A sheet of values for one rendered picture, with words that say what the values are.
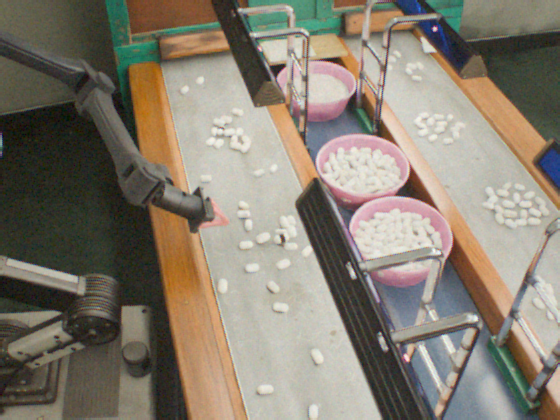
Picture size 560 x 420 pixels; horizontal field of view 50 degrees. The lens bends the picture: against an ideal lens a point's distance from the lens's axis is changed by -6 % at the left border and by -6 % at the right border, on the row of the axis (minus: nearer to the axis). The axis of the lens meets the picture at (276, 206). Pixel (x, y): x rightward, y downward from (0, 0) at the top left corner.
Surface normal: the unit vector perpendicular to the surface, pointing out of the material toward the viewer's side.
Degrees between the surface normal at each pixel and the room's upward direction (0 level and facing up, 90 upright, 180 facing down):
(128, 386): 1
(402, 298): 0
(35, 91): 90
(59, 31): 90
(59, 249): 0
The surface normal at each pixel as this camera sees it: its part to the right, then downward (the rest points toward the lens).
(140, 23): 0.25, 0.67
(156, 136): 0.00, -0.72
